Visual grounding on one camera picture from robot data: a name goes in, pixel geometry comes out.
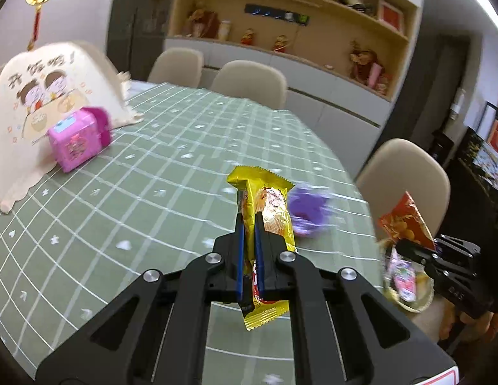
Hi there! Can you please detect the beige chair middle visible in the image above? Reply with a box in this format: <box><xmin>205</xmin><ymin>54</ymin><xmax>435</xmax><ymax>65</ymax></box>
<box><xmin>210</xmin><ymin>60</ymin><xmax>288</xmax><ymax>109</ymax></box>

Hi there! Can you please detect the wooden wall shelf unit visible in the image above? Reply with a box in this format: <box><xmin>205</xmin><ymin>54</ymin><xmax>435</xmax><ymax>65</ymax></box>
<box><xmin>168</xmin><ymin>0</ymin><xmax>424</xmax><ymax>101</ymax></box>

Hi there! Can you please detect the beige chair near right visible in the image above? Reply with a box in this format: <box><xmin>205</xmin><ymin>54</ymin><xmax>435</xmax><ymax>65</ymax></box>
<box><xmin>355</xmin><ymin>138</ymin><xmax>451</xmax><ymax>241</ymax></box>

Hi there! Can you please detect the beige chair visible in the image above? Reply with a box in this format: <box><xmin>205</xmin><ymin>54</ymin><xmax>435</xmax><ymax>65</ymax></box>
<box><xmin>355</xmin><ymin>138</ymin><xmax>451</xmax><ymax>241</ymax></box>
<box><xmin>210</xmin><ymin>60</ymin><xmax>288</xmax><ymax>109</ymax></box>
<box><xmin>148</xmin><ymin>47</ymin><xmax>204</xmax><ymax>88</ymax></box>

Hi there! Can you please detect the beige chair far left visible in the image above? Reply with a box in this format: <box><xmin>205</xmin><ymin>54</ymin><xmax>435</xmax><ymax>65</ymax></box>
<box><xmin>148</xmin><ymin>47</ymin><xmax>204</xmax><ymax>88</ymax></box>

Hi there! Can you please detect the beige mesh food cover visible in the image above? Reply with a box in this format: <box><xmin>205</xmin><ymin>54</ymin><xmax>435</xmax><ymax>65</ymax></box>
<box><xmin>0</xmin><ymin>41</ymin><xmax>143</xmax><ymax>214</ymax></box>

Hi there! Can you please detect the red egg snack packet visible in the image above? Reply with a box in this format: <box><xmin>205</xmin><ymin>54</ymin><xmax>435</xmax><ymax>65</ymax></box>
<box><xmin>379</xmin><ymin>191</ymin><xmax>436</xmax><ymax>251</ymax></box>

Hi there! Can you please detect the purple crumpled wrapper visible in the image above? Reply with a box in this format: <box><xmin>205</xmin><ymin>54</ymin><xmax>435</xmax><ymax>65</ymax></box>
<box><xmin>288</xmin><ymin>185</ymin><xmax>332</xmax><ymax>237</ymax></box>

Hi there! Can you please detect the pink toy box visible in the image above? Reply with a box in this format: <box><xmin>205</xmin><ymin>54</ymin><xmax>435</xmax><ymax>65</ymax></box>
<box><xmin>47</xmin><ymin>106</ymin><xmax>111</xmax><ymax>173</ymax></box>

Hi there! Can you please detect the right hand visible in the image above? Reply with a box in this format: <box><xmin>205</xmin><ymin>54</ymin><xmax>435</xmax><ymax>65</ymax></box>
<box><xmin>439</xmin><ymin>302</ymin><xmax>498</xmax><ymax>342</ymax></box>

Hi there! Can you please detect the green grid tablecloth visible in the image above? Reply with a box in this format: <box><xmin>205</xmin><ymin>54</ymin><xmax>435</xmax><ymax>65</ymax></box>
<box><xmin>0</xmin><ymin>84</ymin><xmax>382</xmax><ymax>375</ymax></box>

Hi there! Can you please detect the yellow trash bin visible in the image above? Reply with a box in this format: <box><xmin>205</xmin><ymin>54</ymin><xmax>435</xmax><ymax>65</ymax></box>
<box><xmin>379</xmin><ymin>239</ymin><xmax>434</xmax><ymax>314</ymax></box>

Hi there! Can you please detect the pink colourful snack bag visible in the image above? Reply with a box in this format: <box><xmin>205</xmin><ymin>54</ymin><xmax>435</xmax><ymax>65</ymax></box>
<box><xmin>389</xmin><ymin>257</ymin><xmax>417</xmax><ymax>303</ymax></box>

